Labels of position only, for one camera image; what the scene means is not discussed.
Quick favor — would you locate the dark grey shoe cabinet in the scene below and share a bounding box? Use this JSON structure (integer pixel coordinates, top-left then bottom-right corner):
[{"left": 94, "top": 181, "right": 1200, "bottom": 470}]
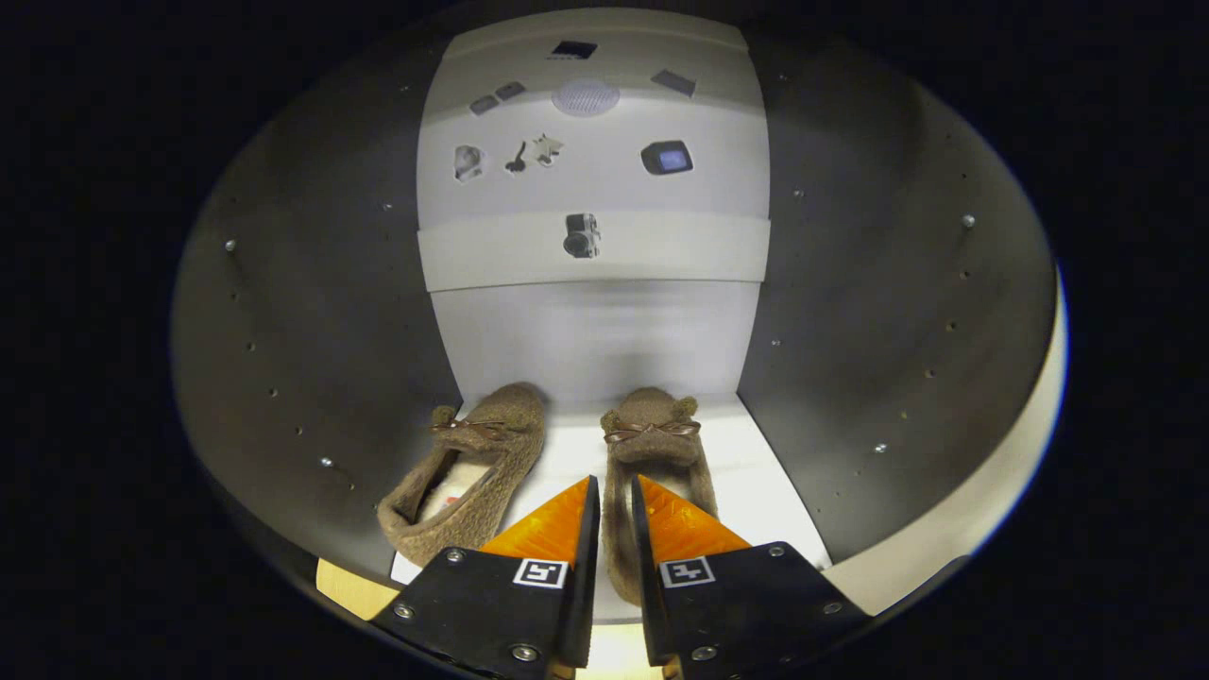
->
[{"left": 170, "top": 5, "right": 1064, "bottom": 624}]

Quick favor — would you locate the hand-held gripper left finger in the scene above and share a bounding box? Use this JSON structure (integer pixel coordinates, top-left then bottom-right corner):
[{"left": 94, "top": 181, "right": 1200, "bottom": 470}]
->
[{"left": 370, "top": 474, "right": 603, "bottom": 677}]

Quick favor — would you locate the brown fuzzy shoe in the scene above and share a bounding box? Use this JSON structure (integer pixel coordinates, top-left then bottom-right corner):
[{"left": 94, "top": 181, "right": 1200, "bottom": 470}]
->
[
  {"left": 378, "top": 382, "right": 547, "bottom": 568},
  {"left": 601, "top": 387, "right": 719, "bottom": 605}
]

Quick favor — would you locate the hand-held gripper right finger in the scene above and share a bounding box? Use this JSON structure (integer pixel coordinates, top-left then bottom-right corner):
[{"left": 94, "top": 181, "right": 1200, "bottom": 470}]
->
[{"left": 630, "top": 474, "right": 870, "bottom": 676}]

